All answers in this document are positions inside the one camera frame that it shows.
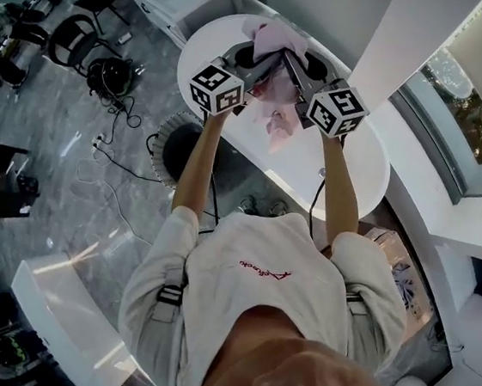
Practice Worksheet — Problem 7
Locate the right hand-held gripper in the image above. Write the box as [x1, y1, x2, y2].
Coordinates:
[273, 47, 376, 142]

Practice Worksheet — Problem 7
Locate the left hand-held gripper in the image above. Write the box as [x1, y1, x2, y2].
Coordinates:
[186, 34, 284, 122]

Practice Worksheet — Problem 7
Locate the pink cloth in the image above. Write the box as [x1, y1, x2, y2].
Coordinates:
[228, 17, 313, 159]

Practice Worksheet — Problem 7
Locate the round laundry basket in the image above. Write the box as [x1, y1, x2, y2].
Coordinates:
[146, 107, 217, 193]

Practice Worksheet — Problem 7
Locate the person's right forearm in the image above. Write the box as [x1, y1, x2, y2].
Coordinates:
[308, 132, 369, 245]

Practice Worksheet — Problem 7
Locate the person's left forearm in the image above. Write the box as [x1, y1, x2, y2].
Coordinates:
[170, 107, 228, 224]

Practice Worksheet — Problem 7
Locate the white bathtub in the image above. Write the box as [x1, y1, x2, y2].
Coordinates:
[162, 7, 406, 229]

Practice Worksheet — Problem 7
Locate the person's left shoe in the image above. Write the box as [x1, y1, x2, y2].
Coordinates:
[237, 193, 259, 216]

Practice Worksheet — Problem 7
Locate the person's shoe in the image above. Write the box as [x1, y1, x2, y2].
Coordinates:
[237, 193, 259, 216]
[267, 198, 290, 219]

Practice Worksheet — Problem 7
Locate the person's right shoe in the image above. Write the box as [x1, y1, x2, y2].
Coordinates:
[267, 198, 290, 219]

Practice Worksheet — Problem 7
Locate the black armchair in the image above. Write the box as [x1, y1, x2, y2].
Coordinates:
[72, 0, 134, 26]

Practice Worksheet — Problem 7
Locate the fixed glass window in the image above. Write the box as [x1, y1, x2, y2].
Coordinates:
[385, 40, 482, 211]

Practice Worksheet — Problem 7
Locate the white power strip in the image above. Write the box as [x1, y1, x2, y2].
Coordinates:
[88, 130, 107, 152]

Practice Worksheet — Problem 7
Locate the black round stool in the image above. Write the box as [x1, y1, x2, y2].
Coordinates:
[47, 11, 123, 73]

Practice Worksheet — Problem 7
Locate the person's beige shirt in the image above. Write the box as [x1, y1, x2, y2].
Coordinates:
[110, 195, 418, 386]

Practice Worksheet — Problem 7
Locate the white block counter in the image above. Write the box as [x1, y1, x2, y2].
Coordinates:
[1, 248, 148, 386]

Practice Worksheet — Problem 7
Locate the person's chin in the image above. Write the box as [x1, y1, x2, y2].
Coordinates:
[201, 309, 446, 386]

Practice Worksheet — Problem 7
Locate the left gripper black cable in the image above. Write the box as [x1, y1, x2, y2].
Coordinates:
[197, 173, 227, 239]

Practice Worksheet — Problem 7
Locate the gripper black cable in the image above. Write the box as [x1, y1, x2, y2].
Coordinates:
[197, 173, 227, 239]
[304, 176, 329, 243]

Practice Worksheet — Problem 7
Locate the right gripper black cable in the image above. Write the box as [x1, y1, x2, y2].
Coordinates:
[304, 176, 329, 243]

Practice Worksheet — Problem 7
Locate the black cable bundle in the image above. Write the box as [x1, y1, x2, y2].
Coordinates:
[83, 54, 134, 102]

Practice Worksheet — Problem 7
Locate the person's right shoulder strap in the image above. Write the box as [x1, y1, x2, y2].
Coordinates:
[342, 290, 375, 319]

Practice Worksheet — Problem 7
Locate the person's shoulder strap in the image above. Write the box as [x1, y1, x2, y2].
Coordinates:
[151, 264, 188, 325]
[342, 290, 375, 319]

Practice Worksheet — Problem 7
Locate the person's left shoulder strap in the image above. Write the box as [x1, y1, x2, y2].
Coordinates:
[151, 264, 188, 325]

